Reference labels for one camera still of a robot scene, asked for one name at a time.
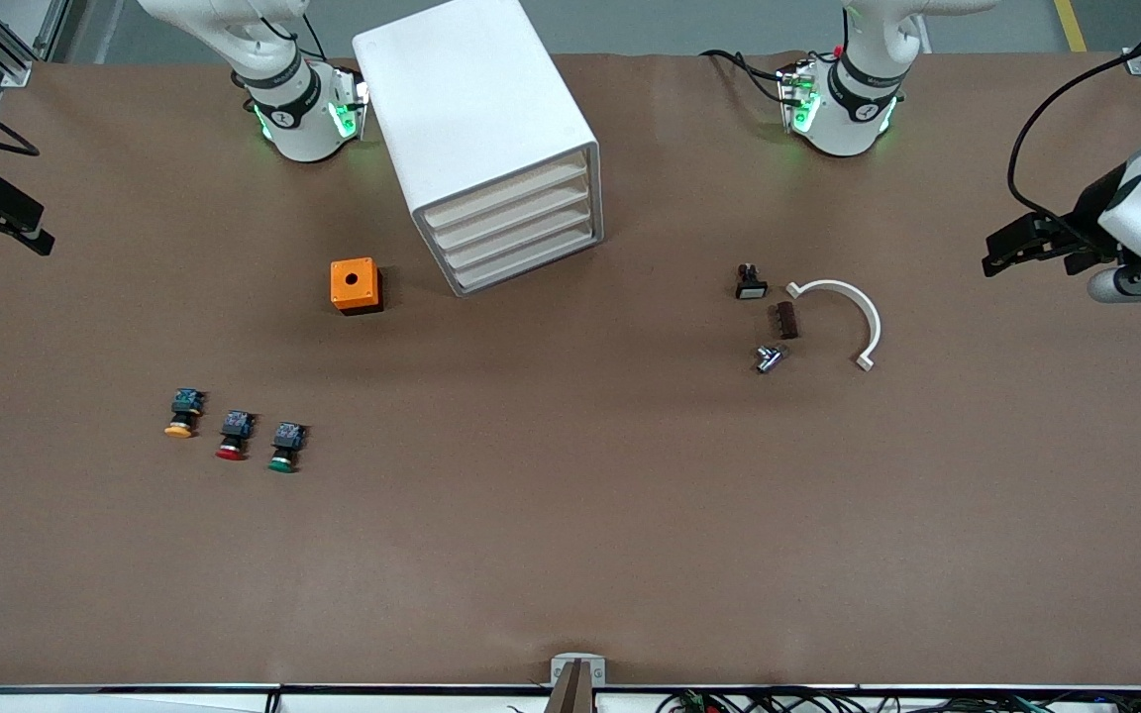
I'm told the green push button switch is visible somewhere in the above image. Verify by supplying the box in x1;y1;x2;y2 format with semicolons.
267;422;308;474

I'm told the white plastic drawer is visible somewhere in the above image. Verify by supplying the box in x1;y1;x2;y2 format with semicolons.
420;153;591;231
447;226;600;294
437;203;597;270
429;178;593;251

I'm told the white drawer cabinet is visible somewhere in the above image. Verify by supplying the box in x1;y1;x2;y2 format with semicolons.
352;0;604;297

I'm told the brown paper table cover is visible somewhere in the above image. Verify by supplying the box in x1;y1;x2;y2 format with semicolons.
0;50;1141;687

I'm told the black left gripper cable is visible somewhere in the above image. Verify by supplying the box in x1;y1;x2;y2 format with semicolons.
1006;0;1141;225

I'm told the white curved plastic bracket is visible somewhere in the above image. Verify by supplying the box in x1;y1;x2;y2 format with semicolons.
785;279;882;372

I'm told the yellow push button switch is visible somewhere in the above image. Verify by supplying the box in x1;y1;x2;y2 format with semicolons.
163;388;207;439

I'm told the red push button switch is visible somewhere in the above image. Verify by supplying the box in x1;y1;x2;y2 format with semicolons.
215;411;257;462

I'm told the orange button enclosure box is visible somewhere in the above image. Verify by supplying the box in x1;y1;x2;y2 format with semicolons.
330;257;384;317

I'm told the white table edge rail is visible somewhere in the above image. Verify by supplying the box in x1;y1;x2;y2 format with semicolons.
0;681;1141;713

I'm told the black cable bundle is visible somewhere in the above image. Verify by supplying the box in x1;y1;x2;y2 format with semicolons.
655;686;1141;713

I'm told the silver metal camera bracket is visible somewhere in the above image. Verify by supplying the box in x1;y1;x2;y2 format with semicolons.
549;654;607;713

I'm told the brown camera pole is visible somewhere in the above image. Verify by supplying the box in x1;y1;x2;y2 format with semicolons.
543;660;596;713

